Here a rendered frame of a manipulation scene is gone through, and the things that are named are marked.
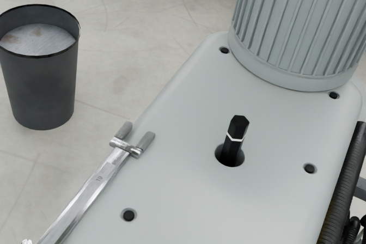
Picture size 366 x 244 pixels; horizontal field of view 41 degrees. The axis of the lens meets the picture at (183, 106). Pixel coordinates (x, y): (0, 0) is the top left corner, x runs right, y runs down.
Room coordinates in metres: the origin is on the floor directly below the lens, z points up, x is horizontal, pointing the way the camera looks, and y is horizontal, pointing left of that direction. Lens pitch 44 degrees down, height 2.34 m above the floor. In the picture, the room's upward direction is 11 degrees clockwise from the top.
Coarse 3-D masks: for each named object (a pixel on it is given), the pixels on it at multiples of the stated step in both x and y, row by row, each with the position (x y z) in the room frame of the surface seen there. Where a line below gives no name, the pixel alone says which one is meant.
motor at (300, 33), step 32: (256, 0) 0.58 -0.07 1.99; (288, 0) 0.55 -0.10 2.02; (320, 0) 0.54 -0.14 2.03; (352, 0) 0.54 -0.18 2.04; (256, 32) 0.56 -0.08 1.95; (288, 32) 0.54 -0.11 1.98; (320, 32) 0.54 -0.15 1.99; (352, 32) 0.55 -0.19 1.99; (256, 64) 0.55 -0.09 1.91; (288, 64) 0.54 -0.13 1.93; (320, 64) 0.54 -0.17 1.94; (352, 64) 0.57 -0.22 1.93
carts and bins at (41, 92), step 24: (0, 24) 2.17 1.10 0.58; (24, 24) 2.31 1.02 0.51; (48, 24) 2.36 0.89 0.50; (72, 24) 2.31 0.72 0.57; (0, 48) 1.96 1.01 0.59; (24, 48) 2.09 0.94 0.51; (48, 48) 2.13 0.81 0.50; (72, 48) 2.08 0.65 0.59; (24, 72) 1.92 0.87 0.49; (48, 72) 1.95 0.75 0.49; (72, 72) 2.09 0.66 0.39; (24, 96) 1.93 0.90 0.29; (48, 96) 1.96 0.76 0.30; (72, 96) 2.11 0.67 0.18; (24, 120) 1.95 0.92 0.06; (48, 120) 1.97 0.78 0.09
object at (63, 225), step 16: (128, 128) 0.40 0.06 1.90; (112, 144) 0.37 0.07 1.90; (128, 144) 0.37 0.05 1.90; (144, 144) 0.38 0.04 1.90; (112, 160) 0.35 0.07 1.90; (96, 176) 0.32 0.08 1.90; (112, 176) 0.33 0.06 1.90; (80, 192) 0.30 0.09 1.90; (96, 192) 0.30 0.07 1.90; (80, 208) 0.28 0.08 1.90; (64, 224) 0.26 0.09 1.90; (48, 240) 0.24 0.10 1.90; (64, 240) 0.24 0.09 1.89
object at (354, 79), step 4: (352, 76) 1.03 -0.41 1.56; (356, 76) 1.03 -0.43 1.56; (352, 80) 1.01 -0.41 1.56; (356, 80) 1.01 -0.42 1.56; (356, 84) 1.00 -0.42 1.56; (360, 84) 1.00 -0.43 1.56; (360, 88) 0.98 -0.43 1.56; (364, 88) 0.99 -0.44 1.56; (360, 92) 0.97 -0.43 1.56; (364, 92) 0.97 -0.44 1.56; (364, 96) 0.96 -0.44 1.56; (364, 100) 0.94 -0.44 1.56; (364, 104) 0.93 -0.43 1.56; (364, 108) 0.91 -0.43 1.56; (360, 112) 0.89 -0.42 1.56; (364, 112) 0.90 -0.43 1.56; (360, 116) 0.88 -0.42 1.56; (364, 116) 0.88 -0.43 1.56; (360, 120) 0.86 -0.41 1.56; (364, 120) 0.87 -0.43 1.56
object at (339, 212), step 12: (360, 132) 0.56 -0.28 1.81; (360, 144) 0.54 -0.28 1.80; (348, 156) 0.51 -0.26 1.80; (360, 156) 0.52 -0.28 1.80; (348, 168) 0.49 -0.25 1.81; (360, 168) 0.50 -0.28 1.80; (348, 180) 0.46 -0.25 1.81; (336, 192) 0.44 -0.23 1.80; (348, 192) 0.44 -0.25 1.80; (336, 204) 0.42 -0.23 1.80; (348, 204) 0.42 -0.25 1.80; (336, 216) 0.40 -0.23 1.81; (324, 228) 0.37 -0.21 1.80; (336, 228) 0.38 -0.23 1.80; (324, 240) 0.36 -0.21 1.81; (336, 240) 0.36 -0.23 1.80
